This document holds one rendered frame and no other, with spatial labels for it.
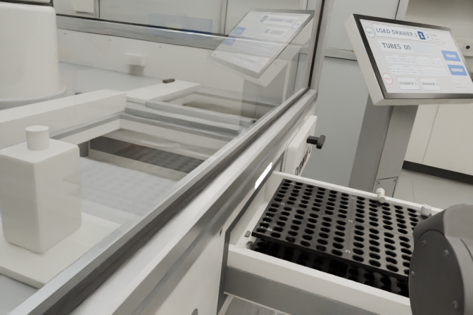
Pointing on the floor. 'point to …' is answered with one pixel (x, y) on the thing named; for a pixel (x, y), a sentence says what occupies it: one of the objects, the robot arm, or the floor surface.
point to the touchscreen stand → (381, 147)
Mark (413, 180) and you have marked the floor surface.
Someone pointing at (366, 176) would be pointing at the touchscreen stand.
